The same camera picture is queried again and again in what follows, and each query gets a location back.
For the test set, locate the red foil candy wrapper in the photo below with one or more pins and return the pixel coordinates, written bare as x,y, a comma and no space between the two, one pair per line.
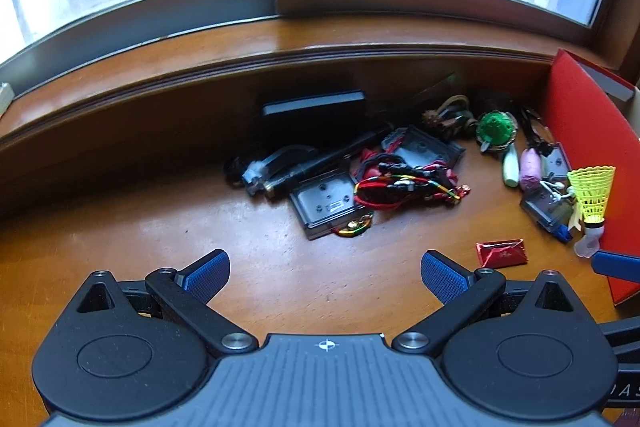
501,254

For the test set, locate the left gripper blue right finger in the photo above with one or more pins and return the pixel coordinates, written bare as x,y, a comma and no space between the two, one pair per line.
443,277

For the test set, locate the white green tube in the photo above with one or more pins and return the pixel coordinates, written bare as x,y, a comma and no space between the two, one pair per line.
510,166

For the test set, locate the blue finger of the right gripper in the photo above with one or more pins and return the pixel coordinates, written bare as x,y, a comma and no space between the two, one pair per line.
618,266

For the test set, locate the black rectangular case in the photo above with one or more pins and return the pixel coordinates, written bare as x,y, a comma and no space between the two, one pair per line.
317,119

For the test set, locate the book on sill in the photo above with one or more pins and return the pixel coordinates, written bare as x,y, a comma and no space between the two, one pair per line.
6,97

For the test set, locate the red cardboard shoe box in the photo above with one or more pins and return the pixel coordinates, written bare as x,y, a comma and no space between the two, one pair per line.
593,131

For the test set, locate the black pen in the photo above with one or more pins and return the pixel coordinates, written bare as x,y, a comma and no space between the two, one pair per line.
279,186

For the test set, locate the blue small block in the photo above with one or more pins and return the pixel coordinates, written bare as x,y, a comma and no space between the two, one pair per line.
562,234

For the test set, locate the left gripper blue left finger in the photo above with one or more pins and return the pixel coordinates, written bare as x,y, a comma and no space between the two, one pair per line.
205,277

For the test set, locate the blue grey clamp tool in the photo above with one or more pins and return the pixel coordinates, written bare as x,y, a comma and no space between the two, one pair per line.
259,172

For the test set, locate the yellow plastic shuttlecock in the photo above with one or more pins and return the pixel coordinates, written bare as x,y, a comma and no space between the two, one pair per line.
592,187

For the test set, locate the green round toy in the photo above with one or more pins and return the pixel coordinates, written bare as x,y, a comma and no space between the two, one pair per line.
496,131

